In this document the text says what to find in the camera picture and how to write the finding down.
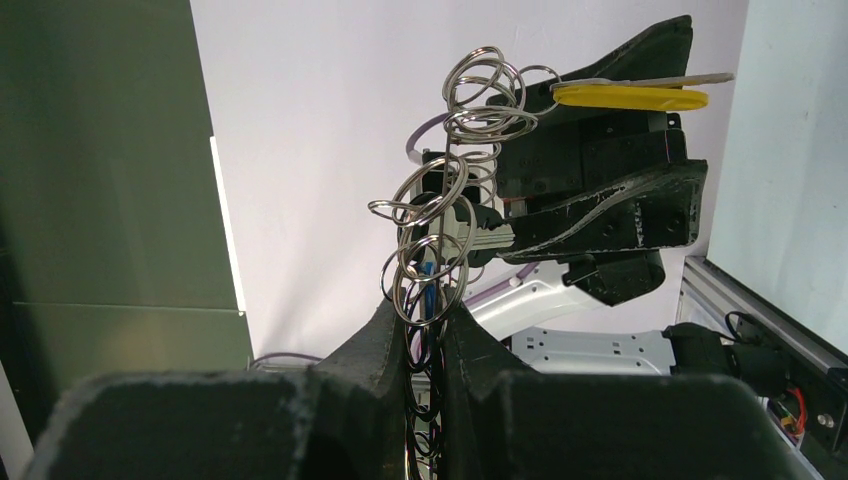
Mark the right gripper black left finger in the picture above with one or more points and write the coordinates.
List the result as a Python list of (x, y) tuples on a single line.
[(342, 418)]

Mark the metal disc with keyrings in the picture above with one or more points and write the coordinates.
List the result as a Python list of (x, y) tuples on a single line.
[(481, 113)]

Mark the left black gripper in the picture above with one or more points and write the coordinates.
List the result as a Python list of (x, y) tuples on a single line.
[(606, 190)]

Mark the black tagged key on disc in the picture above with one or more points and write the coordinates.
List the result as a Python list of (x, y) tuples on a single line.
[(492, 235)]

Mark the blue tagged key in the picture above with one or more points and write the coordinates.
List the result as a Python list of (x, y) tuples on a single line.
[(429, 292)]

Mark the left controller board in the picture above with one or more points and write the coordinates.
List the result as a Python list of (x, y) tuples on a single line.
[(790, 413)]

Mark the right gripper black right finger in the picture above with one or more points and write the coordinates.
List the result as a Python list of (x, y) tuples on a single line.
[(504, 420)]

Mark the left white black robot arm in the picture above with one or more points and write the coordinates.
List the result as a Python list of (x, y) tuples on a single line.
[(522, 313)]

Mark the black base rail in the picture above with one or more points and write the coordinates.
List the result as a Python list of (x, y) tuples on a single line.
[(824, 444)]

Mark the left aluminium frame rails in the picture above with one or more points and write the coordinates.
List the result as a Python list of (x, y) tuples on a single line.
[(707, 294)]

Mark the yellow key tag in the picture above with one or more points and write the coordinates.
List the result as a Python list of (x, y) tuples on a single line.
[(656, 94)]

